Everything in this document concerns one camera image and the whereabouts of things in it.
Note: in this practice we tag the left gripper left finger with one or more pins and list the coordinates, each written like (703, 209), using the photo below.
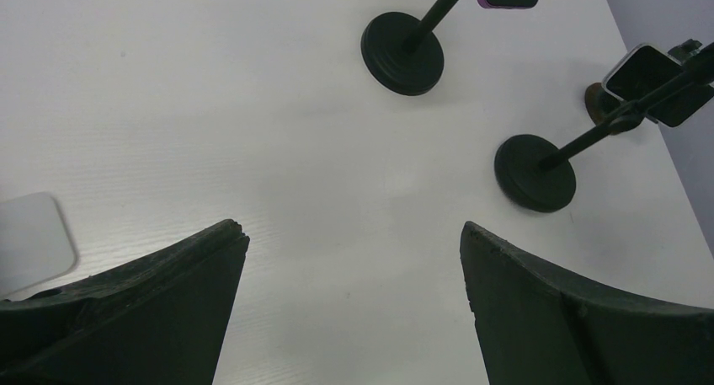
(159, 319)

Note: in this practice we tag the black phone stand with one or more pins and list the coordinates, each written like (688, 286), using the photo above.
(402, 52)
(537, 175)

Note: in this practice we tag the right black phone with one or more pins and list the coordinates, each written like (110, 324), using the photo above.
(646, 68)

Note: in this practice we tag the brown base phone stand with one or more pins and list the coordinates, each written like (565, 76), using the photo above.
(599, 104)

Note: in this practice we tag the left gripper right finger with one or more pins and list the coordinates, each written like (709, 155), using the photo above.
(539, 323)

